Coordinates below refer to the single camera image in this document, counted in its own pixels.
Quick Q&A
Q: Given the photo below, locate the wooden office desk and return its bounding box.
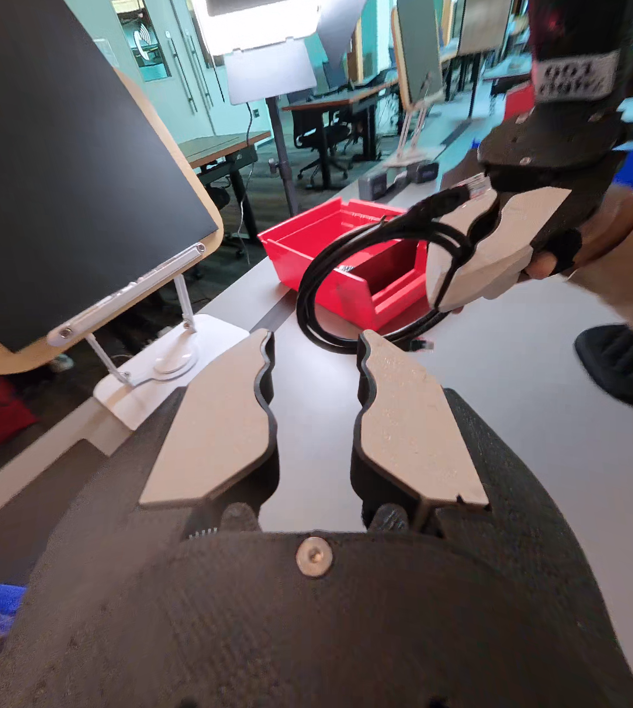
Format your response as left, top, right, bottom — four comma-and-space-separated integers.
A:
282, 77, 400, 189
178, 131, 272, 244

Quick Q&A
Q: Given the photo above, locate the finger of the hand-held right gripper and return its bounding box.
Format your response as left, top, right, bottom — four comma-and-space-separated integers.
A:
440, 188, 573, 314
426, 191, 500, 310

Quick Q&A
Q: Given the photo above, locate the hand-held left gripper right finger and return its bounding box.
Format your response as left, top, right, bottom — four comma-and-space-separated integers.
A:
352, 329, 490, 510

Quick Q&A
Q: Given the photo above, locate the black cable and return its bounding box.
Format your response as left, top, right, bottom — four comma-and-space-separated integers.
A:
295, 185, 475, 355

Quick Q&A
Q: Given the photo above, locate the studio light panel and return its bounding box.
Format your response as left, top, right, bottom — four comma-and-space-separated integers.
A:
192, 0, 370, 219

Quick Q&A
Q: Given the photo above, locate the black textured armrest pad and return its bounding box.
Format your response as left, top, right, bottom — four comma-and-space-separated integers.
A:
574, 324, 633, 413

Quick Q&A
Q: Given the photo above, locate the black board with wooden rim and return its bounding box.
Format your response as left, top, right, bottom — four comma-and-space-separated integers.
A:
391, 0, 445, 161
0, 0, 224, 376

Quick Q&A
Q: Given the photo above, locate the dark grey box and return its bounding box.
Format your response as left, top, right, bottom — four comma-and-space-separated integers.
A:
358, 162, 440, 201

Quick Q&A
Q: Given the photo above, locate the black office chair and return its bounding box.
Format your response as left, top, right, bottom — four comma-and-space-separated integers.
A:
294, 119, 359, 183

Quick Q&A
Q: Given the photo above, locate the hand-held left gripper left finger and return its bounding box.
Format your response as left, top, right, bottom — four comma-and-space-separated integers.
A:
138, 327, 279, 510

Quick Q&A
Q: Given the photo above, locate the red plastic bin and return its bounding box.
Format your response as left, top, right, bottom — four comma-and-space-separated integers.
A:
257, 198, 429, 333

